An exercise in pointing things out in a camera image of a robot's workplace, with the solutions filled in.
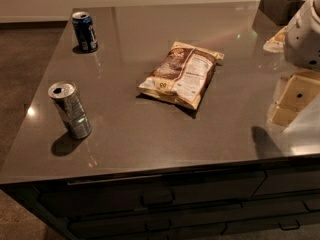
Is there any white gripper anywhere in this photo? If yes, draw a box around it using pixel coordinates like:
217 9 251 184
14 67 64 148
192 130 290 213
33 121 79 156
263 0 320 127

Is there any silver redbull can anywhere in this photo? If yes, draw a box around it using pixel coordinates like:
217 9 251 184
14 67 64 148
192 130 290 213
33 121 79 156
48 81 91 139

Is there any blue soda can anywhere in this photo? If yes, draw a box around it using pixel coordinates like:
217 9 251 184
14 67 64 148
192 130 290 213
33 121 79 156
72 11 98 52

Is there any dark box with snacks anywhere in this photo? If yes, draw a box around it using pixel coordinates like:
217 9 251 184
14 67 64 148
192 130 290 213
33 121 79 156
258 0 320 27

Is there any brown chip bag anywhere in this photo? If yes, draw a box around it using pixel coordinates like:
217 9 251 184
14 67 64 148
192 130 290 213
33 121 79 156
138 42 224 110

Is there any dark drawer cabinet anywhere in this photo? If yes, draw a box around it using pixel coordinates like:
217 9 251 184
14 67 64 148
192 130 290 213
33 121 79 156
1 160 320 240

